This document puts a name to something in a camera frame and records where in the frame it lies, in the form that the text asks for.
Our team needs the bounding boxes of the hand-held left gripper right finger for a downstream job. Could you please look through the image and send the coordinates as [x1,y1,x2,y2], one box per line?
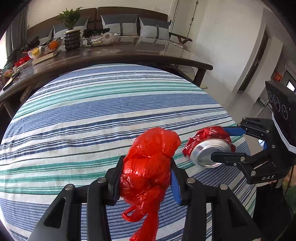
[170,159,263,241]

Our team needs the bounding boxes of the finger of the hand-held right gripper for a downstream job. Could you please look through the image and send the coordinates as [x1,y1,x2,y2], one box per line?
[223,118,273,140]
[211,151,272,173]

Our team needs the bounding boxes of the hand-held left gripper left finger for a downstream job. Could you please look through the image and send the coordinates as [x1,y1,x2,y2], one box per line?
[26,156,126,241]

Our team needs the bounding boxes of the crushed red can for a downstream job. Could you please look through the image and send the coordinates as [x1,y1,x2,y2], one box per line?
[182,126,236,168]

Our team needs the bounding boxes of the red plastic bag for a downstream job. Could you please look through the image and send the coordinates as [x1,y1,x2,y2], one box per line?
[119,127,182,241]

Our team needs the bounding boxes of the green patterned clothing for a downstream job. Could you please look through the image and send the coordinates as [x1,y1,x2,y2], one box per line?
[281,171,296,210]

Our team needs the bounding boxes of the dark brown door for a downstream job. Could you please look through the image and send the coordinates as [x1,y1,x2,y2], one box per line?
[238,29,270,92]

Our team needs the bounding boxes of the blue green striped tablecloth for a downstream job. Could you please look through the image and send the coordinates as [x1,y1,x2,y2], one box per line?
[0,64,257,241]

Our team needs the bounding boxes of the white door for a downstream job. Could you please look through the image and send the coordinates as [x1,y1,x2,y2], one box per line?
[168,0,200,36]

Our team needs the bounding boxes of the grey blue pillow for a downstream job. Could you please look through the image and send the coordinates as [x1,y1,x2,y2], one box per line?
[54,16,90,39]
[139,17,171,40]
[101,14,139,37]

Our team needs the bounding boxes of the glass tray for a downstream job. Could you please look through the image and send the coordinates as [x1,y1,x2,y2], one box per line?
[80,34,120,48]

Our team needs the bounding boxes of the thick book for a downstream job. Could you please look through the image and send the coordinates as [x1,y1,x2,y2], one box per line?
[32,50,61,65]

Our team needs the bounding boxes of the black remote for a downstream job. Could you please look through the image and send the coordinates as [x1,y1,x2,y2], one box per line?
[2,76,22,91]

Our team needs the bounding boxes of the black bubble vase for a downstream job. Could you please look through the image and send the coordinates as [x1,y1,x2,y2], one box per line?
[64,30,82,51]

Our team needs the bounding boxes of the glass fruit bowl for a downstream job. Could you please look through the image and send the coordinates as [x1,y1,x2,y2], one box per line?
[28,38,62,59]

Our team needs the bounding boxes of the red packet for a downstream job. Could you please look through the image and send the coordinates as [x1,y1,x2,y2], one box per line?
[15,58,31,67]

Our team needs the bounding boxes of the dark glossy beads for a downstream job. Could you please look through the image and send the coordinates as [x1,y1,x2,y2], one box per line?
[83,28,111,37]

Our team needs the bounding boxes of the black bag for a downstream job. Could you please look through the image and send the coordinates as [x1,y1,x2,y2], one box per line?
[23,38,40,51]

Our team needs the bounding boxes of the brown sofa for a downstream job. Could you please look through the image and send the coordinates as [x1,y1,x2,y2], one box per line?
[25,6,193,45]

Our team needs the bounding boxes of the green potted plant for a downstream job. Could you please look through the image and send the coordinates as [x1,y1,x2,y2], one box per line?
[57,7,84,30]

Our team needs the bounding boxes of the grey curtain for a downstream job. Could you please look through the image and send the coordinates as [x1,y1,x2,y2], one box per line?
[6,9,28,56]

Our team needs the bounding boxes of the black cable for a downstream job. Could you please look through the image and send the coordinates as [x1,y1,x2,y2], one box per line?
[285,162,296,198]

